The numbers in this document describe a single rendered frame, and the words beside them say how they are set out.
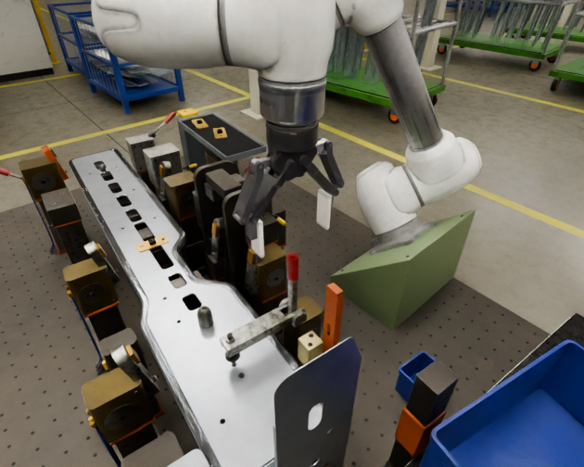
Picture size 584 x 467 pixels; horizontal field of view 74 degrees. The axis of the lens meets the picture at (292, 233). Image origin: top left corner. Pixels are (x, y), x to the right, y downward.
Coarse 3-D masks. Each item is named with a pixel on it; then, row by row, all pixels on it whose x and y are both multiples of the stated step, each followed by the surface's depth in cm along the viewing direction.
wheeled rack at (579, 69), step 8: (576, 8) 488; (576, 16) 492; (568, 32) 504; (560, 48) 516; (560, 56) 520; (568, 64) 556; (576, 64) 556; (552, 72) 532; (560, 72) 525; (568, 72) 522; (576, 72) 519; (560, 80) 539; (576, 80) 515; (552, 88) 542
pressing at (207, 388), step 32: (96, 160) 148; (96, 192) 129; (128, 192) 129; (128, 224) 114; (160, 224) 114; (128, 256) 102; (160, 288) 93; (192, 288) 93; (224, 288) 93; (160, 320) 85; (192, 320) 85; (224, 320) 85; (160, 352) 78; (192, 352) 78; (224, 352) 78; (256, 352) 78; (288, 352) 78; (192, 384) 73; (224, 384) 73; (256, 384) 73; (192, 416) 68; (224, 416) 68; (256, 416) 68; (320, 416) 68; (224, 448) 63; (256, 448) 63
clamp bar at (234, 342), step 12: (276, 312) 77; (252, 324) 75; (264, 324) 75; (276, 324) 75; (288, 324) 77; (228, 336) 70; (240, 336) 72; (252, 336) 72; (264, 336) 74; (228, 348) 70; (240, 348) 72; (228, 360) 73
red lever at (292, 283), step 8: (288, 256) 70; (296, 256) 70; (288, 264) 70; (296, 264) 70; (288, 272) 71; (296, 272) 71; (288, 280) 73; (296, 280) 73; (288, 288) 75; (296, 288) 74; (288, 296) 76; (296, 296) 75; (288, 304) 77; (296, 304) 77; (288, 312) 79
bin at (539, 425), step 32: (576, 352) 61; (512, 384) 56; (544, 384) 67; (576, 384) 62; (480, 416) 57; (512, 416) 64; (544, 416) 64; (576, 416) 64; (448, 448) 58; (480, 448) 60; (512, 448) 60; (544, 448) 60; (576, 448) 60
